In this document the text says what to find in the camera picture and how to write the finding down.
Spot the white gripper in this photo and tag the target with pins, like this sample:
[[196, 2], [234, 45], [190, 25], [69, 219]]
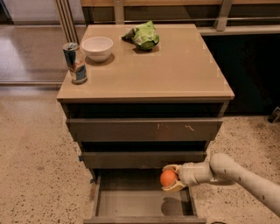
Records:
[[186, 175]]

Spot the orange fruit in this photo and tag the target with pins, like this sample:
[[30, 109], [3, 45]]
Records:
[[168, 178]]

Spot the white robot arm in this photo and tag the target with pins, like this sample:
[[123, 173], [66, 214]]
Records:
[[221, 170]]

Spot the middle grey drawer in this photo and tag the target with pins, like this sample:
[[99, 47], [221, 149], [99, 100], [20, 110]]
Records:
[[139, 160]]

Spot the open bottom grey drawer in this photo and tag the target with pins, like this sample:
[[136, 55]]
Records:
[[136, 197]]

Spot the grey drawer cabinet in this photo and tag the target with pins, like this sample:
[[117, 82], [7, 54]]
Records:
[[178, 78]]

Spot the top grey drawer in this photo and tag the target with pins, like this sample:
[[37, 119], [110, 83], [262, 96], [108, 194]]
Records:
[[143, 130]]

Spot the dark object on floor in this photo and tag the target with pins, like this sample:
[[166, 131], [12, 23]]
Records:
[[274, 115]]

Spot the green crumpled chip bag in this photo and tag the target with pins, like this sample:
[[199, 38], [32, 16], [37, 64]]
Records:
[[143, 36]]

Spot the white ceramic bowl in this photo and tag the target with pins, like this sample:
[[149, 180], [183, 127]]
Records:
[[98, 49]]

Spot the blue silver drink can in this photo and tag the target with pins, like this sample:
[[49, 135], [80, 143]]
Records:
[[75, 63]]

